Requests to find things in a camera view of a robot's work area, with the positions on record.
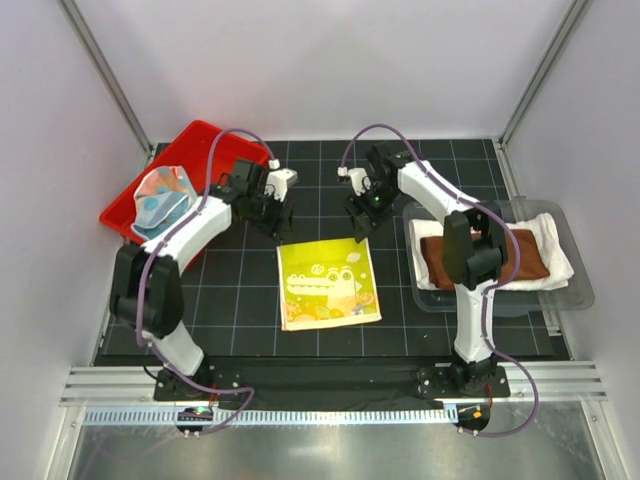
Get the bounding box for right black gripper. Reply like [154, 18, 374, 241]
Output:
[342, 183, 401, 244]

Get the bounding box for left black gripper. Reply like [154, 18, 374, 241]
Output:
[245, 188, 294, 241]

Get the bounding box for yellow patterned towel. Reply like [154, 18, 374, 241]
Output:
[276, 238, 382, 332]

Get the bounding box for brown towel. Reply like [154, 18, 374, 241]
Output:
[418, 229, 551, 291]

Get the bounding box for white terry towel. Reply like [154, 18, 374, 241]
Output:
[408, 213, 574, 291]

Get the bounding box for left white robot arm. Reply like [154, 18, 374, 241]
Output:
[109, 159, 298, 400]

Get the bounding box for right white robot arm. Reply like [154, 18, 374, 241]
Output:
[337, 144, 510, 396]

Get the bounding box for blue orange patterned towel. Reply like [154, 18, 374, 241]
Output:
[130, 166, 198, 241]

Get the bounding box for clear plastic container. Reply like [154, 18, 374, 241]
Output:
[402, 197, 594, 317]

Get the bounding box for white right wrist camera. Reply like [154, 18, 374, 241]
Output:
[337, 166, 372, 196]

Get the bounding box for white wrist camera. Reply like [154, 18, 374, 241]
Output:
[337, 166, 372, 196]
[264, 159, 298, 202]

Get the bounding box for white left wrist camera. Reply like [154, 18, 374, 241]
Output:
[264, 159, 298, 202]

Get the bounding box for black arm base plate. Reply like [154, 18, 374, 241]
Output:
[149, 355, 511, 406]

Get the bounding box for perforated metal cable rail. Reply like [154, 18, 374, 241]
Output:
[83, 405, 458, 427]

